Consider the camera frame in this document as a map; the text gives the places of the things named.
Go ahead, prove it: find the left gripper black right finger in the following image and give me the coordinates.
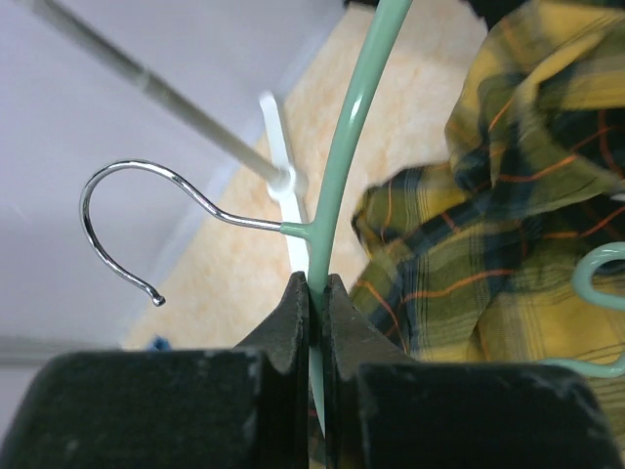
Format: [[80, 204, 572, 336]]
[[322, 275, 623, 468]]

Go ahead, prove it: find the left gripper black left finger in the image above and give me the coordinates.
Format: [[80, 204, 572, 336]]
[[1, 273, 310, 468]]

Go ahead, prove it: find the yellow black plaid shirt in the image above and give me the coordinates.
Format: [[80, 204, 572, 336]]
[[349, 0, 625, 416]]

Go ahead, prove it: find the teal plastic hanger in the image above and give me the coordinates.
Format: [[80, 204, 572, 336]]
[[79, 0, 625, 436]]

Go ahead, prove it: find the folded blue shirt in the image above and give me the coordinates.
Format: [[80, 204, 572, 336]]
[[146, 335, 172, 352]]

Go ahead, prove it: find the metal clothes rack pole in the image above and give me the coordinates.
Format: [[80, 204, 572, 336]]
[[18, 0, 282, 183]]

